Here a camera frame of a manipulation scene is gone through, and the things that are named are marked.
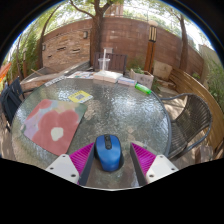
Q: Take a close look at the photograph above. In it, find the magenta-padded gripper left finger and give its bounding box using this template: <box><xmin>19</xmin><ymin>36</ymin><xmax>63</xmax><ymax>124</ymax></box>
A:
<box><xmin>45</xmin><ymin>142</ymin><xmax>97</xmax><ymax>187</ymax></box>

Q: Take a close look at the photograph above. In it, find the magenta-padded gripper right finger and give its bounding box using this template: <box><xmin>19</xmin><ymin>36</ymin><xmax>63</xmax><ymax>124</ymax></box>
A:
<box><xmin>129</xmin><ymin>142</ymin><xmax>180</xmax><ymax>187</ymax></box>

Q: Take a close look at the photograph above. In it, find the blue computer mouse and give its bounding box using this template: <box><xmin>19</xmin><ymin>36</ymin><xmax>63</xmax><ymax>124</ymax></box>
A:
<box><xmin>94</xmin><ymin>133</ymin><xmax>124</xmax><ymax>173</ymax></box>

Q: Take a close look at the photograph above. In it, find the floral pink mouse pad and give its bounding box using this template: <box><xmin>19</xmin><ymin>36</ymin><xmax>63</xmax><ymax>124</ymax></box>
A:
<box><xmin>20</xmin><ymin>98</ymin><xmax>89</xmax><ymax>157</ymax></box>

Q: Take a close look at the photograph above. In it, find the dark wicker metal chair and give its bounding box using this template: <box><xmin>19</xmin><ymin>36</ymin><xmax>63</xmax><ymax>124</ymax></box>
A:
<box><xmin>151</xmin><ymin>93</ymin><xmax>213</xmax><ymax>160</ymax></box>

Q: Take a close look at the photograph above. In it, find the yellow square card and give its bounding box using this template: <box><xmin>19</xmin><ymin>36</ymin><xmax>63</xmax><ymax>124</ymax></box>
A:
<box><xmin>67</xmin><ymin>90</ymin><xmax>94</xmax><ymax>104</ymax></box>

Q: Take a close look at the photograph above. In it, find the green tube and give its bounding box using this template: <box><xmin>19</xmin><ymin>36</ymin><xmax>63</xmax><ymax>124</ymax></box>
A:
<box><xmin>134</xmin><ymin>83</ymin><xmax>152</xmax><ymax>96</ymax></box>

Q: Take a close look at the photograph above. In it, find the curved wooden bench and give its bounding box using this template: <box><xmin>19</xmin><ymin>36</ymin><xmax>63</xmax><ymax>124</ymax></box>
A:
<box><xmin>168</xmin><ymin>68</ymin><xmax>224</xmax><ymax>158</ymax></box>

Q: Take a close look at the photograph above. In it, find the black folding chair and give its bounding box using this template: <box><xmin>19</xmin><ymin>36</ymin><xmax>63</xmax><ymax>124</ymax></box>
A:
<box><xmin>0</xmin><ymin>77</ymin><xmax>26</xmax><ymax>133</ymax></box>

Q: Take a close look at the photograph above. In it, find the white printed strip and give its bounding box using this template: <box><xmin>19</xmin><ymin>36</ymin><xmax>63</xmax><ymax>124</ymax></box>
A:
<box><xmin>44</xmin><ymin>75</ymin><xmax>67</xmax><ymax>88</ymax></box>

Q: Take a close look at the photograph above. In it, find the white planter box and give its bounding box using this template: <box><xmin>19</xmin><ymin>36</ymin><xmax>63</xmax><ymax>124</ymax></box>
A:
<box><xmin>129</xmin><ymin>68</ymin><xmax>155</xmax><ymax>90</ymax></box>

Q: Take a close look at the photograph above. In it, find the raised stone planter bed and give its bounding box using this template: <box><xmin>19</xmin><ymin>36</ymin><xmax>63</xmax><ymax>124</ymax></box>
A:
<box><xmin>19</xmin><ymin>59</ymin><xmax>91</xmax><ymax>93</ymax></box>

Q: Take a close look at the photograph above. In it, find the thin pink book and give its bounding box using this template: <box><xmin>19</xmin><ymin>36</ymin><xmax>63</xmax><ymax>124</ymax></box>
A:
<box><xmin>117</xmin><ymin>76</ymin><xmax>138</xmax><ymax>87</ymax></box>

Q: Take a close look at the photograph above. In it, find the colourful magazine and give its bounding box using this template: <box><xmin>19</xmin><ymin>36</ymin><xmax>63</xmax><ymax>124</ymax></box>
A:
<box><xmin>67</xmin><ymin>70</ymin><xmax>95</xmax><ymax>80</ymax></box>

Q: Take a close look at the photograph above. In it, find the beige stone slab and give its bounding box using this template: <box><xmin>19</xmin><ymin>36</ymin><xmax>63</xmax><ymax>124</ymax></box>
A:
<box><xmin>152</xmin><ymin>60</ymin><xmax>174</xmax><ymax>81</ymax></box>

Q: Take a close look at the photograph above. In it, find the thick white book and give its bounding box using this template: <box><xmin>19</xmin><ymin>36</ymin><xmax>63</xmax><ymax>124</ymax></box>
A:
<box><xmin>92</xmin><ymin>70</ymin><xmax>124</xmax><ymax>84</ymax></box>

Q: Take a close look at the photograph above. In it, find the clear plastic cup with straw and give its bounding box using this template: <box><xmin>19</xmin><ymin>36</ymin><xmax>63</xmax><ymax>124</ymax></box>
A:
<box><xmin>97</xmin><ymin>48</ymin><xmax>111</xmax><ymax>72</ymax></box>

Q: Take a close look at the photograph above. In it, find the dark wooden slatted chair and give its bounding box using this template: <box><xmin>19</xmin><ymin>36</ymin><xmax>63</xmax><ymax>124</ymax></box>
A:
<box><xmin>92</xmin><ymin>51</ymin><xmax>128</xmax><ymax>75</ymax></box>

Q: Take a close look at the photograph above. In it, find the slim straight tree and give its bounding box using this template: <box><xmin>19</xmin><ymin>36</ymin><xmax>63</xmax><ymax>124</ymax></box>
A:
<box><xmin>173</xmin><ymin>9</ymin><xmax>189</xmax><ymax>72</ymax></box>

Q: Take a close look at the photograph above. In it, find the thin leaning tree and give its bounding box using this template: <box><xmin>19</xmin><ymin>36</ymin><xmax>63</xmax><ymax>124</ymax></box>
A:
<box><xmin>38</xmin><ymin>6</ymin><xmax>64</xmax><ymax>69</ymax></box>

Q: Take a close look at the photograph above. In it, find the thick forked tree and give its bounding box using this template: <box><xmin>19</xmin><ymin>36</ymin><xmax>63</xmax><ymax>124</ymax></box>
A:
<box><xmin>69</xmin><ymin>0</ymin><xmax>116</xmax><ymax>66</ymax></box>

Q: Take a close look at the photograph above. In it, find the wooden garden lamp post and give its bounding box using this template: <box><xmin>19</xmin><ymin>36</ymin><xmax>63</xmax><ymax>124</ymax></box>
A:
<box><xmin>143</xmin><ymin>20</ymin><xmax>159</xmax><ymax>74</ymax></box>

